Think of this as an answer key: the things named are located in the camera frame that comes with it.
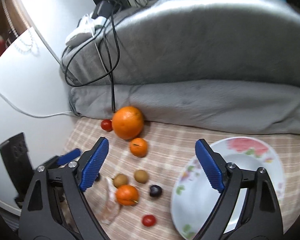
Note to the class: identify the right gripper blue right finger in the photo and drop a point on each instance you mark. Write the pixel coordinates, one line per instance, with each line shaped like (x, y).
(260, 216)

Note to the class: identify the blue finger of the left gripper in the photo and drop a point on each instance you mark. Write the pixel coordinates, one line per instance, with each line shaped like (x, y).
(70, 156)

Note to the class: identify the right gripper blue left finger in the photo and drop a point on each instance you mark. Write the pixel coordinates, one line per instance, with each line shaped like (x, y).
(55, 206)

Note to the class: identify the red cherry tomato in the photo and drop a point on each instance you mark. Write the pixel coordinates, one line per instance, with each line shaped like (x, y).
(148, 220)
(106, 125)

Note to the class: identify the brown longan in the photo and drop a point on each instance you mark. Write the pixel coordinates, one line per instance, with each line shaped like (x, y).
(141, 176)
(119, 180)

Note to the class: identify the large orange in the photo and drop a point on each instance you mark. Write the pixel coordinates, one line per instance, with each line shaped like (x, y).
(128, 122)

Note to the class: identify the small tangerine with stem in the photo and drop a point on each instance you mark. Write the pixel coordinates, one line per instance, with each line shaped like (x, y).
(138, 147)

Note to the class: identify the dark purple grape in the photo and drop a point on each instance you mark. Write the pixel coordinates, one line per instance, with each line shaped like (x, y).
(155, 191)

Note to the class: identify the white floral plate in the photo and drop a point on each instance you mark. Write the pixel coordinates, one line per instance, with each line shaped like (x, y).
(193, 198)

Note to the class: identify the beige plaid cloth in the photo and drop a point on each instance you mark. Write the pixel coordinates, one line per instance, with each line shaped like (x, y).
(170, 148)

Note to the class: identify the white power strip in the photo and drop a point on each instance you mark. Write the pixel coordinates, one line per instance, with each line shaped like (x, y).
(86, 29)

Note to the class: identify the grey plush blanket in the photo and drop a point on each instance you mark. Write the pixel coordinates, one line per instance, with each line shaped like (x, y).
(224, 65)

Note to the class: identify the black power adapter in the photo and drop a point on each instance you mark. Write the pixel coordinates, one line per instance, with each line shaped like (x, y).
(103, 8)

